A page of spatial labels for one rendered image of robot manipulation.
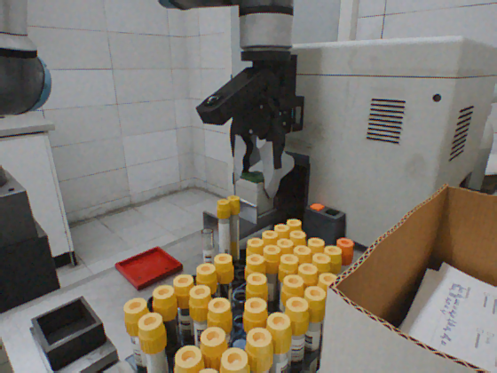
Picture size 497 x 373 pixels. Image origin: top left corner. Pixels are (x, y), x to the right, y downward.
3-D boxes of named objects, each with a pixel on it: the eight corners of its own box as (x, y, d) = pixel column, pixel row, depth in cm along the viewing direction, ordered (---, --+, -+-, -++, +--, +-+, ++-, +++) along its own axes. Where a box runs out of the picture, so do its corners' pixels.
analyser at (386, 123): (341, 178, 80) (354, 51, 70) (464, 210, 62) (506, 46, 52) (259, 216, 60) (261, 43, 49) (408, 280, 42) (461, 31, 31)
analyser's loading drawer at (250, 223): (286, 198, 63) (287, 173, 61) (313, 208, 58) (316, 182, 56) (203, 234, 49) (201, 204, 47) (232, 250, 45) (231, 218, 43)
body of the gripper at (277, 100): (303, 134, 49) (308, 51, 45) (267, 143, 44) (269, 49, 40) (267, 128, 54) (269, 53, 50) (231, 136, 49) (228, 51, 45)
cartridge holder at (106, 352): (85, 312, 36) (79, 286, 35) (119, 359, 30) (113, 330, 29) (32, 337, 32) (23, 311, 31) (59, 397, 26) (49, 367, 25)
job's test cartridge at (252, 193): (253, 206, 54) (253, 171, 52) (273, 214, 51) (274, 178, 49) (236, 213, 52) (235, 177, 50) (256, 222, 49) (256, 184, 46)
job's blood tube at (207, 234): (212, 302, 37) (209, 226, 34) (219, 307, 36) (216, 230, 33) (203, 307, 36) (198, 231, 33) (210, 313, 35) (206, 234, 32)
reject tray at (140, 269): (158, 249, 49) (157, 245, 48) (183, 268, 44) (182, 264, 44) (114, 268, 44) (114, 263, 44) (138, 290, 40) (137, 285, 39)
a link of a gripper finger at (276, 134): (289, 167, 45) (281, 105, 43) (283, 170, 44) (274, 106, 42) (265, 167, 49) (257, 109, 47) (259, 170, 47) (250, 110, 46)
